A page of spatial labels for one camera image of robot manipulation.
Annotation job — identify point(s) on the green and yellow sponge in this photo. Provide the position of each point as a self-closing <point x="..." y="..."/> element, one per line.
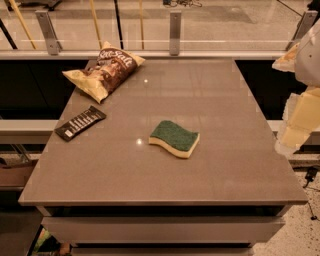
<point x="174" y="139"/>

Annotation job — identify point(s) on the black power adapter with cable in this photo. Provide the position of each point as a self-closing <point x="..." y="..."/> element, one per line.
<point x="310" y="177"/>

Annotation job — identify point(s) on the left metal railing bracket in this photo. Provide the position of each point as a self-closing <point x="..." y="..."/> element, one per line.
<point x="52" y="43"/>

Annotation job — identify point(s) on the dark brown candy bar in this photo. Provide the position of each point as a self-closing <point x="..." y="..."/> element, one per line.
<point x="75" y="126"/>

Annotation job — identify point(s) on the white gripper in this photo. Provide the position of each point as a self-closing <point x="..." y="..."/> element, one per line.
<point x="308" y="60"/>

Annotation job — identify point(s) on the grey cabinet drawer front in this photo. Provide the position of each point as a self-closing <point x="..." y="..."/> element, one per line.
<point x="90" y="230"/>

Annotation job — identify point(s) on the metal railing bracket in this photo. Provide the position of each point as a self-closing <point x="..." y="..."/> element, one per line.
<point x="305" y="23"/>
<point x="175" y="33"/>
<point x="52" y="43"/>

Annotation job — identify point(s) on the middle metal railing bracket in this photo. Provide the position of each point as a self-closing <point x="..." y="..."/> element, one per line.
<point x="175" y="33"/>

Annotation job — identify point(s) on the right metal railing bracket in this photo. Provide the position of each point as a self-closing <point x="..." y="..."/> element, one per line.
<point x="305" y="23"/>

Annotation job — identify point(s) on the brown chip bag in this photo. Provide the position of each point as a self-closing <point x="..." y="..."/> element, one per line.
<point x="112" y="68"/>

